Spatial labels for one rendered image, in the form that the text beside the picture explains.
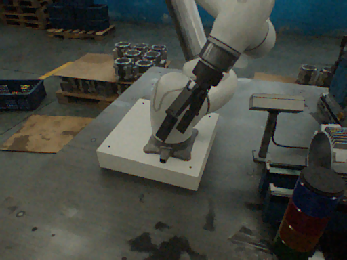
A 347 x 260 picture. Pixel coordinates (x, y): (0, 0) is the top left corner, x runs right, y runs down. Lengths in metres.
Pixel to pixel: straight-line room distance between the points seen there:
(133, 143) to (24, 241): 0.46
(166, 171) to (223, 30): 0.51
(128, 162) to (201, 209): 0.31
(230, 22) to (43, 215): 0.78
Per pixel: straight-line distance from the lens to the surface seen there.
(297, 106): 0.97
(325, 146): 0.90
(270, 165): 0.90
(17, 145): 2.78
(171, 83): 0.82
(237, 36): 0.63
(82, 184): 1.00
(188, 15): 0.99
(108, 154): 0.98
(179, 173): 0.89
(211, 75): 0.64
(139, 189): 0.94
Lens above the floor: 1.49
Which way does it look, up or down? 35 degrees down
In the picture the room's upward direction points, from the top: straight up
